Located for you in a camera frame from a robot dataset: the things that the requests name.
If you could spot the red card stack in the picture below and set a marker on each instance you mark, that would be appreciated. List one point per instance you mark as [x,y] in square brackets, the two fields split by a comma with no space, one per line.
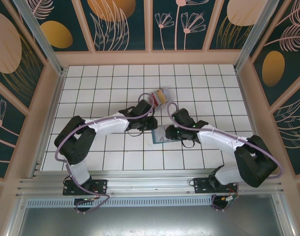
[154,97]

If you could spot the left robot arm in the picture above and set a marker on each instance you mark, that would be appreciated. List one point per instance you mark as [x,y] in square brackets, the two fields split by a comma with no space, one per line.
[108,125]

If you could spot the aluminium corner post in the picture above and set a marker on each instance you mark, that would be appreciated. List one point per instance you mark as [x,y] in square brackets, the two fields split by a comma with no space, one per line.
[253,37]
[41,41]

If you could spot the white printed credit card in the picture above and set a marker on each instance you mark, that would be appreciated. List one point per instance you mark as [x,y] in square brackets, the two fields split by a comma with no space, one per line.
[160,134]

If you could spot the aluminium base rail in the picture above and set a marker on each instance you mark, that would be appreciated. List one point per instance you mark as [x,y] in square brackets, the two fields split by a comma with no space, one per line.
[149,182]

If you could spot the teal card holder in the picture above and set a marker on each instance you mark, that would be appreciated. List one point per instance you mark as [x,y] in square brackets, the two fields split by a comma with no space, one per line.
[154,137]

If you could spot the clear acrylic card box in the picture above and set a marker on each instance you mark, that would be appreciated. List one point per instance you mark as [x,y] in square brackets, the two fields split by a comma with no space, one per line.
[165,104]

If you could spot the grey metal sheet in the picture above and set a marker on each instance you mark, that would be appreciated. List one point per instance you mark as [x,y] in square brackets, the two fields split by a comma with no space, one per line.
[149,221]

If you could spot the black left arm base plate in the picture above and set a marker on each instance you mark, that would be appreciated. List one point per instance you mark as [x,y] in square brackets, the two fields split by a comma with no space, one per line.
[98,185]

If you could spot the yellow card stack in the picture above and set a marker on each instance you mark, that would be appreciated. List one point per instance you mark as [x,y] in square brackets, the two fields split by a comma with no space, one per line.
[161,96]

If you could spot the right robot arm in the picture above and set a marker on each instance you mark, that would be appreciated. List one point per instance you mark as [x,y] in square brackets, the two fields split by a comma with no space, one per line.
[218,140]

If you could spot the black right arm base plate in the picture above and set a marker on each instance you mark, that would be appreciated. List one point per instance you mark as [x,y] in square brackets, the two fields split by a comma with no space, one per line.
[201,186]

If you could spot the aluminium side rail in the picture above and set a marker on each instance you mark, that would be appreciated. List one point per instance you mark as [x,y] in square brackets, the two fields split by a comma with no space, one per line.
[49,123]

